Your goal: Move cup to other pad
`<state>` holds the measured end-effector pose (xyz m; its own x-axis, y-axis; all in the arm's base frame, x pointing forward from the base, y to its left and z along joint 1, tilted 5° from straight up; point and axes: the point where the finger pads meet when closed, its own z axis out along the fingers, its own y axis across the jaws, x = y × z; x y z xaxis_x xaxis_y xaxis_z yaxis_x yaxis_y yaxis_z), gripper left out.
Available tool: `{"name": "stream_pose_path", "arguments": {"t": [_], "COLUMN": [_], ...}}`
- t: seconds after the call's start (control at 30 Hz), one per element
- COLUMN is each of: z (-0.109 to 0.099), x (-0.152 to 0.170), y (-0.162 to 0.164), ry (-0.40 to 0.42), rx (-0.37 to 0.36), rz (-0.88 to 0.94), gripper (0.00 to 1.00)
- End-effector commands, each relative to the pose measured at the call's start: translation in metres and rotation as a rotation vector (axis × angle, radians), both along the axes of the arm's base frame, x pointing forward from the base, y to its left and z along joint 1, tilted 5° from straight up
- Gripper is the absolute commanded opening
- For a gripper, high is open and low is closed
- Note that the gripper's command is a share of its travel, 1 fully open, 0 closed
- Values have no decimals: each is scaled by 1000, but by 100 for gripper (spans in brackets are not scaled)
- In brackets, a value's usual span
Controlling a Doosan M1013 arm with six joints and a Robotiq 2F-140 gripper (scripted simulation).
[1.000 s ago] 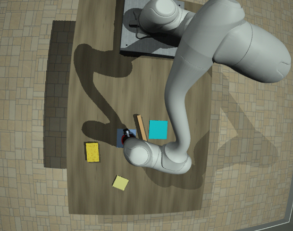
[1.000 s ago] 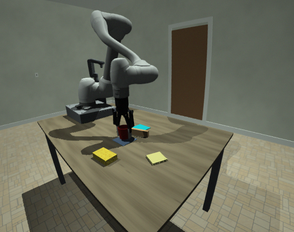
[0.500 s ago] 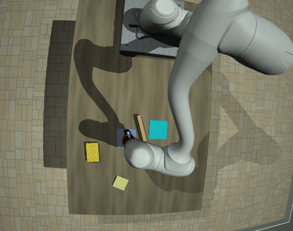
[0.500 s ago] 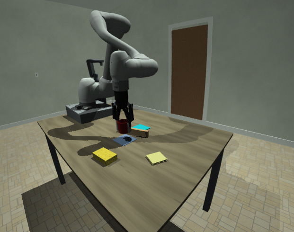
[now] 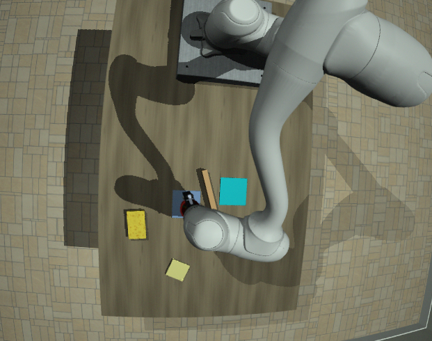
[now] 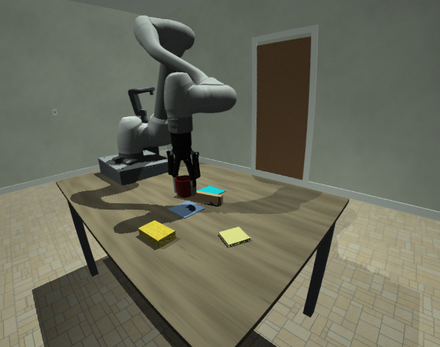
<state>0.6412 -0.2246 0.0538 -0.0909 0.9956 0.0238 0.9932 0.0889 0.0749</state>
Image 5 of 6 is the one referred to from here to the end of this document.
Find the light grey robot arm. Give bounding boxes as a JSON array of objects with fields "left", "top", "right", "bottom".
[{"left": 183, "top": 0, "right": 432, "bottom": 262}]

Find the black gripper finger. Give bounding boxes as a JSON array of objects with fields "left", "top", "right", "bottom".
[{"left": 182, "top": 191, "right": 193, "bottom": 208}]

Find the yellow sponge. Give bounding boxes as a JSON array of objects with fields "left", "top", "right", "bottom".
[{"left": 127, "top": 209, "right": 146, "bottom": 239}]

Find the pale yellow sticky-note pad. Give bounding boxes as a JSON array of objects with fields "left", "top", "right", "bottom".
[{"left": 166, "top": 258, "right": 190, "bottom": 281}]

